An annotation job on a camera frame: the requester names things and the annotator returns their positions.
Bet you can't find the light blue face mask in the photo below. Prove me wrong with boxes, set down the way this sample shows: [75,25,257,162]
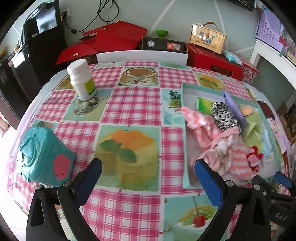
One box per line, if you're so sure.
[261,130,274,163]

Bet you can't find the pink white zigzag towel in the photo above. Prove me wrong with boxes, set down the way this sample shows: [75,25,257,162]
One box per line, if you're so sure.
[181,106,256,181]

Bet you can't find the light green cloth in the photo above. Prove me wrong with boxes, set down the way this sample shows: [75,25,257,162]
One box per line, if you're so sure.
[242,111,263,153]

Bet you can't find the purple cartoon snack pouch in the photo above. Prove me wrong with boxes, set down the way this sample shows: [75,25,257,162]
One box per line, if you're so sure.
[222,90,247,130]

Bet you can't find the pink floral cloth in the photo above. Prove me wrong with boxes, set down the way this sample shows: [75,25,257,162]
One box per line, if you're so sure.
[199,127,240,175]

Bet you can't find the beige plush toy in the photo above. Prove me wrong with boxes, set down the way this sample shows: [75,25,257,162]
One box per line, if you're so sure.
[239,105,254,116]

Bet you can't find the leopard print cloth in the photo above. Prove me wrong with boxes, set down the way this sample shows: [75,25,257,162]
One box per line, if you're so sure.
[212,101,241,133]

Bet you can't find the green tissue pack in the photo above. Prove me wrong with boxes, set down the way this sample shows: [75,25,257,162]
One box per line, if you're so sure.
[196,97,215,114]

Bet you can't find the teal plastic toy box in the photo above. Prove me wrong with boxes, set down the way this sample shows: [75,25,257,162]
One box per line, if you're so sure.
[16,126,75,187]

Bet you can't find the white tray with teal rim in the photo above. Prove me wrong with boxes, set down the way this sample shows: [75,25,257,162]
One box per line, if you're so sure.
[181,83,283,189]

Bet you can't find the red patterned storage basket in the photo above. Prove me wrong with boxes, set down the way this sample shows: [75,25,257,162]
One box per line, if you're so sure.
[237,55,259,84]

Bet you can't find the white shelf unit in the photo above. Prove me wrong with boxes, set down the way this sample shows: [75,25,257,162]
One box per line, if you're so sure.
[250,39,296,89]

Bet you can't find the blue wet wipes pack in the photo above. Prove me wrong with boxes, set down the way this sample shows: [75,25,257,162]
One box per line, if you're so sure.
[223,50,243,66]

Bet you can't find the checkered cake-print tablecloth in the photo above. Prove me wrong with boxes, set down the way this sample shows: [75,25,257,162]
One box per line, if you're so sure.
[6,60,293,241]

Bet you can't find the purple perforated basket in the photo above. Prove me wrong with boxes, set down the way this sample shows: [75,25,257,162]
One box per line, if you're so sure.
[254,8,286,52]

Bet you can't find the red carton box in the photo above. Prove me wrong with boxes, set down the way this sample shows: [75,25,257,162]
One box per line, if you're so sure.
[185,43,243,81]

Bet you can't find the white plastic medicine bottle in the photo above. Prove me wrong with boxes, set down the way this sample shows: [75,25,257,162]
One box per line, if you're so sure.
[67,59,96,101]

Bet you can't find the yellow cartoon gift box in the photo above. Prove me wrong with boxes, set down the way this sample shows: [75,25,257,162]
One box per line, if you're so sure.
[189,22,226,54]

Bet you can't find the black cabinet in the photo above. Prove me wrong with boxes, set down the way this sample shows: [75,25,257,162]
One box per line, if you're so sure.
[10,18,67,101]

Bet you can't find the flat red gift box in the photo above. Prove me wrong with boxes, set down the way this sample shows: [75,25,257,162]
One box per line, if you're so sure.
[56,38,98,65]

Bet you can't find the black box with gauge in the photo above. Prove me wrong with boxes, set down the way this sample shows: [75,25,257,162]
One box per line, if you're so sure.
[141,37,188,53]

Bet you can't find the green dumbbell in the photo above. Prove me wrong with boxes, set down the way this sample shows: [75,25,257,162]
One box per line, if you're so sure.
[156,30,169,39]

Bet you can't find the large red gift bag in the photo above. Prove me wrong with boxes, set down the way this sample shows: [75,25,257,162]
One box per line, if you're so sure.
[83,21,147,52]

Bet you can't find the black monitor screen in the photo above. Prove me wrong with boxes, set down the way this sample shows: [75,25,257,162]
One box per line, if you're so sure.
[22,1,60,41]

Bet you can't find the black power cable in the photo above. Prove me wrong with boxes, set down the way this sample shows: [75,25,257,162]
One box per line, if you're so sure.
[60,0,120,35]

